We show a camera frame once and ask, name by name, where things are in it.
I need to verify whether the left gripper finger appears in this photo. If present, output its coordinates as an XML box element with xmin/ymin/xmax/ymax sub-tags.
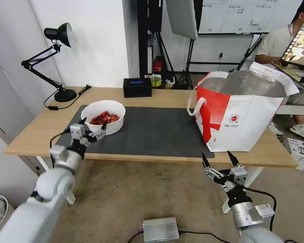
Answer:
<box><xmin>87</xmin><ymin>120</ymin><xmax>108</xmax><ymax>143</ymax></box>
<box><xmin>77</xmin><ymin>116</ymin><xmax>88</xmax><ymax>134</ymax></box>

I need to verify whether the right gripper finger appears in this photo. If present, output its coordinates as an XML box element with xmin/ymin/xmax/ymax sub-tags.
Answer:
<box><xmin>227</xmin><ymin>151</ymin><xmax>245</xmax><ymax>170</ymax></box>
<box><xmin>201</xmin><ymin>152</ymin><xmax>227</xmax><ymax>182</ymax></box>

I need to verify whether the red crumpled trash wrapper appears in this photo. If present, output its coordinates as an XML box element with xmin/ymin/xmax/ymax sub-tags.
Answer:
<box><xmin>89</xmin><ymin>110</ymin><xmax>121</xmax><ymax>125</ymax></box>

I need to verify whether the white red takeout bag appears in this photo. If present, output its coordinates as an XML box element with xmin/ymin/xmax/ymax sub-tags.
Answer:
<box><xmin>186</xmin><ymin>61</ymin><xmax>300</xmax><ymax>153</ymax></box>

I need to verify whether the white round paper bowl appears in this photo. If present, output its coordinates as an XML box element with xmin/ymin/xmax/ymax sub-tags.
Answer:
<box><xmin>80</xmin><ymin>100</ymin><xmax>126</xmax><ymax>136</ymax></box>

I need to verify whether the black desk mat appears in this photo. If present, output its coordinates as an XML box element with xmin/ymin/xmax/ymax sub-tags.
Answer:
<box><xmin>56</xmin><ymin>105</ymin><xmax>216</xmax><ymax>161</ymax></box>

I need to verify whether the black tissue box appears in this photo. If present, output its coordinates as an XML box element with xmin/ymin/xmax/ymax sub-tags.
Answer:
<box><xmin>123</xmin><ymin>78</ymin><xmax>153</xmax><ymax>99</ymax></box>

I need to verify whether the white printed cardboard box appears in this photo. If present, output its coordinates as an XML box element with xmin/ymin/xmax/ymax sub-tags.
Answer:
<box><xmin>282</xmin><ymin>136</ymin><xmax>304</xmax><ymax>171</ymax></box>

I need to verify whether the silver power supply box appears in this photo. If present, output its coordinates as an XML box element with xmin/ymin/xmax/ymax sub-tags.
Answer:
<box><xmin>142</xmin><ymin>216</ymin><xmax>180</xmax><ymax>243</ymax></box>

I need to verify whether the small red device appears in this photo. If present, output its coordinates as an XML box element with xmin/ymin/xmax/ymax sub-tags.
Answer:
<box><xmin>153</xmin><ymin>56</ymin><xmax>163</xmax><ymax>73</ymax></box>

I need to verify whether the black light stand tripod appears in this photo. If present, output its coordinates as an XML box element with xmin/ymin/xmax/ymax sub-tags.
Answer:
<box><xmin>172</xmin><ymin>38</ymin><xmax>196</xmax><ymax>89</ymax></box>

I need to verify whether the person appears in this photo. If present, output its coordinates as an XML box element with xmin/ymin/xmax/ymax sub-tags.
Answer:
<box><xmin>254</xmin><ymin>4</ymin><xmax>304</xmax><ymax>141</ymax></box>

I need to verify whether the tilted computer monitor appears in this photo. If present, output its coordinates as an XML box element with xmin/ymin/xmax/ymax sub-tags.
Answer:
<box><xmin>278</xmin><ymin>11</ymin><xmax>304</xmax><ymax>74</ymax></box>

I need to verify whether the grey softbox light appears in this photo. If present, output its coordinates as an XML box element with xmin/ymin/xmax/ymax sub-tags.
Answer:
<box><xmin>165</xmin><ymin>0</ymin><xmax>199</xmax><ymax>41</ymax></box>

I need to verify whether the whiteboard with papers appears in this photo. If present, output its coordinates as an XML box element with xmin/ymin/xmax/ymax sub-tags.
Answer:
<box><xmin>197</xmin><ymin>0</ymin><xmax>304</xmax><ymax>35</ymax></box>

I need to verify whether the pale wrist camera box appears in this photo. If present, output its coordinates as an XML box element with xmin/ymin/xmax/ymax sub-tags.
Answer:
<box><xmin>70</xmin><ymin>123</ymin><xmax>85</xmax><ymax>140</ymax></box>
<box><xmin>229</xmin><ymin>166</ymin><xmax>248</xmax><ymax>187</ymax></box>

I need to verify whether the black lamp power cord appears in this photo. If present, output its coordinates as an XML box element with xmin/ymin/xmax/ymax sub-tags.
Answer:
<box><xmin>43</xmin><ymin>84</ymin><xmax>93</xmax><ymax>111</ymax></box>

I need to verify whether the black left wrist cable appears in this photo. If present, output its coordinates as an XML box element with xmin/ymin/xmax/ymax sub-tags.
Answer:
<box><xmin>49</xmin><ymin>129</ymin><xmax>72</xmax><ymax>150</ymax></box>

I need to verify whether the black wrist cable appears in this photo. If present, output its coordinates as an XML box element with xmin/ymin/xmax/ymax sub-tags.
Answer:
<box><xmin>49</xmin><ymin>129</ymin><xmax>72</xmax><ymax>150</ymax></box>
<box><xmin>243</xmin><ymin>187</ymin><xmax>278</xmax><ymax>231</ymax></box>

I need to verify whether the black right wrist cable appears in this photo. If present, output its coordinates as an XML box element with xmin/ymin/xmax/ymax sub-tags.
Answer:
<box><xmin>243</xmin><ymin>187</ymin><xmax>278</xmax><ymax>231</ymax></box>

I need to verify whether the black floor cable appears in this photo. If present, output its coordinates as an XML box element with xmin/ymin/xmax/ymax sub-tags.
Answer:
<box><xmin>127</xmin><ymin>228</ymin><xmax>241</xmax><ymax>243</ymax></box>

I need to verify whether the black metal frame stand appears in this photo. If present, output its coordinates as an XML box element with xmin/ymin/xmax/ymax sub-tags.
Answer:
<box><xmin>137</xmin><ymin>0</ymin><xmax>164</xmax><ymax>79</ymax></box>

